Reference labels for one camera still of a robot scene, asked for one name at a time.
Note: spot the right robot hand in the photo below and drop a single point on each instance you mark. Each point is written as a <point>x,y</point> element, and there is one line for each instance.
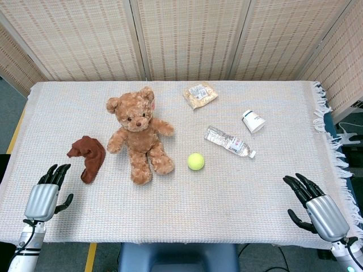
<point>326,214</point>

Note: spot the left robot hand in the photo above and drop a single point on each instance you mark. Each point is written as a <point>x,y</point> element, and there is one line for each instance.
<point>42,199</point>

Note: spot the brown teddy bear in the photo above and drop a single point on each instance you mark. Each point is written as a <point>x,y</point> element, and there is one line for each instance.
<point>139,133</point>

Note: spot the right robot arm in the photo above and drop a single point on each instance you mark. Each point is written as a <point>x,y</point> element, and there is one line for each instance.
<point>347,256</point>

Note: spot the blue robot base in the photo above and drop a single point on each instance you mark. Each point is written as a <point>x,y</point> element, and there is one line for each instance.
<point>177,258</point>

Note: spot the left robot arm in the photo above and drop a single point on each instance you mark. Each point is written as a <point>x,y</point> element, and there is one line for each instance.
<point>24,246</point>

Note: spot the rust brown cloth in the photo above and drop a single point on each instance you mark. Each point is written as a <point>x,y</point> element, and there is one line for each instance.
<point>89,158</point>

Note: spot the white paper cup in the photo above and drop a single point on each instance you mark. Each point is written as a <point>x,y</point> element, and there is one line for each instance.
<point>253,122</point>

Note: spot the clear plastic water bottle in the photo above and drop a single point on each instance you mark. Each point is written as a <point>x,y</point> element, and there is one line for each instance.
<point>229,141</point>

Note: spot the white woven tablecloth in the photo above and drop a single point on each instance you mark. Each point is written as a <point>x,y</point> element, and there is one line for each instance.
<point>181,198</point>

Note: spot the yellow tennis ball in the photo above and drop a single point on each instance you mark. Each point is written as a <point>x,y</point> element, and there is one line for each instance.
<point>196,161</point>

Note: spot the clear bag of snacks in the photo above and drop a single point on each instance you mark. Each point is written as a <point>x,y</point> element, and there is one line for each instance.
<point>200,95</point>

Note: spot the bamboo folding screen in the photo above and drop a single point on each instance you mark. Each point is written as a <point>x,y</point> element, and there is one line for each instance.
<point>181,37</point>

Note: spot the white metal frame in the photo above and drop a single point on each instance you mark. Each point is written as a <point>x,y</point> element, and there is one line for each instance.
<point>350,136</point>

